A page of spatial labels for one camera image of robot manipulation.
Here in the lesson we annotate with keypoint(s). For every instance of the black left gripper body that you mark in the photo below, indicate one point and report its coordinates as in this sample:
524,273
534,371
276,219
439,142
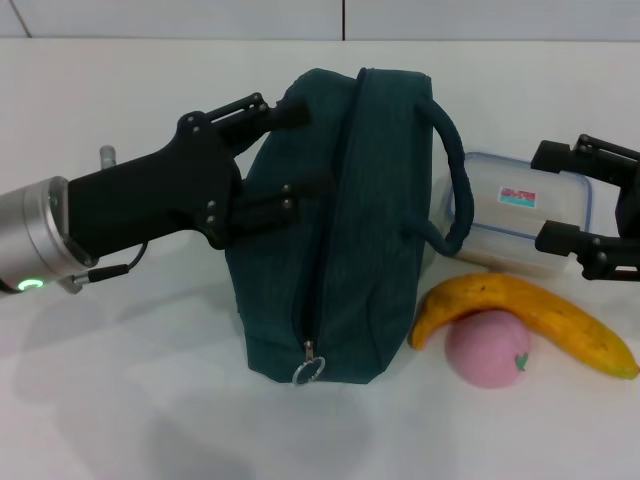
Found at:
150,195

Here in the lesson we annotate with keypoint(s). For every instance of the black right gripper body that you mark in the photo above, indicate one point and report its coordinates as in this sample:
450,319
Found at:
631,212

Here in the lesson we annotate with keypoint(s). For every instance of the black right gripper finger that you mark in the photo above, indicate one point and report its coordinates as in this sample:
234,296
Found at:
590,157
600,252

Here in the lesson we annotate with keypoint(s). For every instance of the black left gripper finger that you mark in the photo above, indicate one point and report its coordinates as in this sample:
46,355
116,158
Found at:
260,207
250,117

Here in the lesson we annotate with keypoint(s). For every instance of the yellow banana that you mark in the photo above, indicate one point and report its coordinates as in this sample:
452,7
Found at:
550,305

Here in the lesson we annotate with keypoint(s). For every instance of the clear lunch box blue seal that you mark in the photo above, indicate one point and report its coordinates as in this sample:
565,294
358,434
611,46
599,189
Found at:
525,220

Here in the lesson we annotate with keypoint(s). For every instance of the dark teal insulated lunch bag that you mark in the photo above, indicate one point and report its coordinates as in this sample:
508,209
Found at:
360,225

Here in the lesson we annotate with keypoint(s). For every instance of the pink toy peach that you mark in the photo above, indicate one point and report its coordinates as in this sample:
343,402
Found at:
485,355

